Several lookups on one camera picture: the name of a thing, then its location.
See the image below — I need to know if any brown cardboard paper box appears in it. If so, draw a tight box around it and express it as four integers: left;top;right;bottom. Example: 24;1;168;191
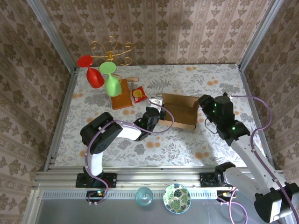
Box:
157;92;200;131

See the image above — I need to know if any red snack packet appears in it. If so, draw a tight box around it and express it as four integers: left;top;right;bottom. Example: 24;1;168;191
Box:
131;85;148;104

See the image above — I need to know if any floral pattern tablecloth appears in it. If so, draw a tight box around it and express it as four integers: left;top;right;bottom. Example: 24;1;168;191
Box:
55;63;269;168

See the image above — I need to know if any wooden T-shaped peg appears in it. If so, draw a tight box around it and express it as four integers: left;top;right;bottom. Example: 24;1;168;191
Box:
127;77;139;100

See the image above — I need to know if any green plastic wine glass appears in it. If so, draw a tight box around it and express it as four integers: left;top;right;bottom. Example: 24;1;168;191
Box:
99;61;123;98

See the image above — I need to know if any small black controller board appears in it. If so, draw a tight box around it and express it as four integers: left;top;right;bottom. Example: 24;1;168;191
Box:
216;190;235;203
85;190;105;203

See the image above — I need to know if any red plastic wine glass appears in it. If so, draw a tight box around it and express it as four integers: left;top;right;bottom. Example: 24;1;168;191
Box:
77;55;105;89

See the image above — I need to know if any clear blue glass cup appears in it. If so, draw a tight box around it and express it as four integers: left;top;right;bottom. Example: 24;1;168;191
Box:
135;186;154;206

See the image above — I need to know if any perforated metal strip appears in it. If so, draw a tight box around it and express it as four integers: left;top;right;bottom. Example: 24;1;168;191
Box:
42;190;218;199

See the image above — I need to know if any green leaf pattern bowl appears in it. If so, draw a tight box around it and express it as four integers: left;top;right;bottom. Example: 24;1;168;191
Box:
163;183;192;214

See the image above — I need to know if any grey metal shelf plate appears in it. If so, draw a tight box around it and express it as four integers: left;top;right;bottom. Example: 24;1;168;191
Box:
23;197;299;224

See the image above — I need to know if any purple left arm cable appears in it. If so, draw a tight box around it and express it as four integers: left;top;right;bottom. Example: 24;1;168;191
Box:
84;104;175;206

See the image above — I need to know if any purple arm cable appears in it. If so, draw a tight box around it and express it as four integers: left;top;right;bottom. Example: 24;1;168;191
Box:
84;104;175;206
218;94;296;224

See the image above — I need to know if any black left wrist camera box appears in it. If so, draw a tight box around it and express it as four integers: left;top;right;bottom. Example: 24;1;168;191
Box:
149;96;164;110

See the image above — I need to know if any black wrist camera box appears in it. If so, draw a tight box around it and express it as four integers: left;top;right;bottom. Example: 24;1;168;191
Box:
214;92;235;117
149;96;164;110

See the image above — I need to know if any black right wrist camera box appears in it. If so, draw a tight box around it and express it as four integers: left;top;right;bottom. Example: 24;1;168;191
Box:
214;92;235;117

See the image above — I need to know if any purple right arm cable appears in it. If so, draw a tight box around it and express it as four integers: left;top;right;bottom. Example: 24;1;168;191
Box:
218;94;296;224

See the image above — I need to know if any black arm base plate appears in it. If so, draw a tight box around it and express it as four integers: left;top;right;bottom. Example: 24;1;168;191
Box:
75;173;117;188
199;172;220;187

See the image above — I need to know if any wide aluminium frame rail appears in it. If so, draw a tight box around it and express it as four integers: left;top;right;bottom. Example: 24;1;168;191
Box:
32;167;288;189

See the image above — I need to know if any gold wire glass rack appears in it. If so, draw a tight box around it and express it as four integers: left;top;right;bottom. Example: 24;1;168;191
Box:
90;35;135;66

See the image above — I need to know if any aluminium frame post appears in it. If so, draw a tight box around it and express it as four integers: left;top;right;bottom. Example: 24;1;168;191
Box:
26;0;77;70
238;0;285;70

